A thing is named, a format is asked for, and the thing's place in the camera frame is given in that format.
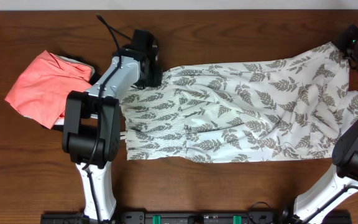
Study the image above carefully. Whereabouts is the black garment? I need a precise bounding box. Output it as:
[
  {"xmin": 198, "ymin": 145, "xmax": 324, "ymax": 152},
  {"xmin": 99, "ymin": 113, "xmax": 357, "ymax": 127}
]
[{"xmin": 63, "ymin": 54, "xmax": 101, "ymax": 85}]

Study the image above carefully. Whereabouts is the white fern print dress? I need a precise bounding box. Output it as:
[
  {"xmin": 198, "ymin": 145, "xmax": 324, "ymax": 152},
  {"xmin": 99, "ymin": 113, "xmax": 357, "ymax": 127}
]
[{"xmin": 121, "ymin": 43, "xmax": 358, "ymax": 163}]

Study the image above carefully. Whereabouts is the pink garment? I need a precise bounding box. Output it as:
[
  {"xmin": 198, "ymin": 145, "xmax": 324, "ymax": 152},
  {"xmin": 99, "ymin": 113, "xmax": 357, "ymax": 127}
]
[{"xmin": 5, "ymin": 50, "xmax": 95, "ymax": 129}]

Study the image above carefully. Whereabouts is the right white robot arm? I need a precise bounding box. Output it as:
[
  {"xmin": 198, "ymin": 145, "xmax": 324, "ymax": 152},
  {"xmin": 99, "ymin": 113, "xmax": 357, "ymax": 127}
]
[{"xmin": 278, "ymin": 25, "xmax": 358, "ymax": 224}]

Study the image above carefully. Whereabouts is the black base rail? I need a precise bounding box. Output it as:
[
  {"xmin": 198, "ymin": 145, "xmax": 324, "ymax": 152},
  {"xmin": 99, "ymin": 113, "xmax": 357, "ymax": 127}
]
[{"xmin": 40, "ymin": 208, "xmax": 352, "ymax": 224}]

